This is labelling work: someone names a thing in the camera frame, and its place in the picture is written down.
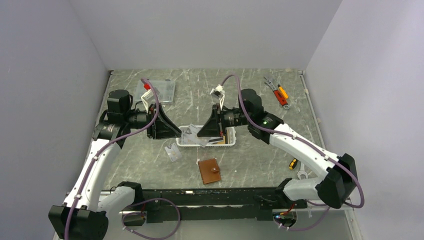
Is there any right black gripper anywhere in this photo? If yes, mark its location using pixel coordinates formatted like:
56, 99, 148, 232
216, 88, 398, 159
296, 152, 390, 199
197, 103, 252, 138

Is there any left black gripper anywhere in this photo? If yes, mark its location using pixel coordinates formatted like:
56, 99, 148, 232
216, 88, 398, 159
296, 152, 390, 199
124, 103, 181, 140

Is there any white plastic basket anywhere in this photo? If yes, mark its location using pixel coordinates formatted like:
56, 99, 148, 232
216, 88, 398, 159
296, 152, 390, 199
175, 127, 237, 148

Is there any gold credit card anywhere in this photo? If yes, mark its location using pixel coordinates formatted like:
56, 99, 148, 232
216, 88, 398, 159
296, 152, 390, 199
223, 129, 234, 145

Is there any clear plastic card sleeve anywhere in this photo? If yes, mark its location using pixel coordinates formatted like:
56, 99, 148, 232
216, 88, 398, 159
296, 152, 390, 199
164, 142, 183, 162

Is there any silver VIP card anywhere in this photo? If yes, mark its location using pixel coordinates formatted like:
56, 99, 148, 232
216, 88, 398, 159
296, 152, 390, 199
184, 124, 210, 147

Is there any brown leather card holder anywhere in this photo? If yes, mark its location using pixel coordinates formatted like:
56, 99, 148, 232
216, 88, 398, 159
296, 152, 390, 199
198, 158, 221, 185

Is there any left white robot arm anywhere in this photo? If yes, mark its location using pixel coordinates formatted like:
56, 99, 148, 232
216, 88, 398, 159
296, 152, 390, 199
48, 89, 182, 240

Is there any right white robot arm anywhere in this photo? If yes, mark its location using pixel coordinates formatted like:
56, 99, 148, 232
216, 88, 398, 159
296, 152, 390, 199
197, 88, 359, 209

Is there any clear plastic organizer box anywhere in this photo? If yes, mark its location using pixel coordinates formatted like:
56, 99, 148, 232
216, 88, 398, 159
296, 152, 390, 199
134, 79, 176, 104

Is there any red adjustable wrench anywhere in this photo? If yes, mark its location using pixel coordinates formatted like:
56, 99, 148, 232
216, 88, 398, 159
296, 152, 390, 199
273, 90, 290, 110

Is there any yellow black screwdriver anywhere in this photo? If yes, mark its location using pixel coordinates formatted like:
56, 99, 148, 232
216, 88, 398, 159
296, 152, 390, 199
288, 158, 298, 170

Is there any silver open-end wrench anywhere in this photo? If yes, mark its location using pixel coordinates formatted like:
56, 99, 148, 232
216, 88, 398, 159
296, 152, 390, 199
297, 163, 308, 180

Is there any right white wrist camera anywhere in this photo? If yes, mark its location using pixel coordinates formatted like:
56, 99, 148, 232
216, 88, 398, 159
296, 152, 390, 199
209, 84, 225, 110

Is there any yellow handled screwdriver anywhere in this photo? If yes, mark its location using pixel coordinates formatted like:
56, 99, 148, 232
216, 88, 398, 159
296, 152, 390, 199
277, 84, 289, 100

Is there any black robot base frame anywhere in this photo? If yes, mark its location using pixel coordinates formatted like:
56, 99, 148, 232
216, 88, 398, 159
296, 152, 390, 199
123, 187, 307, 223

